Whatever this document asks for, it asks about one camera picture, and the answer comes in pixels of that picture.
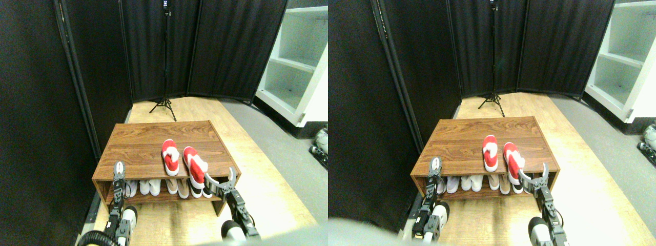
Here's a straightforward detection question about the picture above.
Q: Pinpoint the red shoe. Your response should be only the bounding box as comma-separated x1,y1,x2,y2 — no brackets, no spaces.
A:
183,147,209,190
161,139,181,177
503,142,526,185
482,135,500,173

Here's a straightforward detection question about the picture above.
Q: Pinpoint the grey curtain stand foot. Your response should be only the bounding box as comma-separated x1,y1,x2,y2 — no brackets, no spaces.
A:
82,192,101,229

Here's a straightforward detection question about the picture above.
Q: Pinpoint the brown shoe rack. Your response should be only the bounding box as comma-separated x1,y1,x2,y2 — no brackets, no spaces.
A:
410,116,561,217
92,120,242,217

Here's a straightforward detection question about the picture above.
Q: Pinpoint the grey and black device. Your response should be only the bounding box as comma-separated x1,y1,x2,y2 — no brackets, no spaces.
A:
637,123,656,169
309,126,329,171

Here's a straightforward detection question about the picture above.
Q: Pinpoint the white shelf unit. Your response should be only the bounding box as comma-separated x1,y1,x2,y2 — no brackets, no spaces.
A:
583,0,656,124
255,0,329,128

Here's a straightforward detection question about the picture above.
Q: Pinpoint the black curtain stand pole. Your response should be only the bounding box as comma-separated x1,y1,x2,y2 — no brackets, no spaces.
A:
370,0,426,154
53,0,101,160

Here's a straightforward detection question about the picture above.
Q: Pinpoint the black tripod stand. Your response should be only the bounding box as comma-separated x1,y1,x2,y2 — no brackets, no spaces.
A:
478,0,506,118
149,0,177,122

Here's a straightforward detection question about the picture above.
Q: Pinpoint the black ribbed hose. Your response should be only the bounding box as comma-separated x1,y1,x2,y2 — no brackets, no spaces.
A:
77,231,121,246

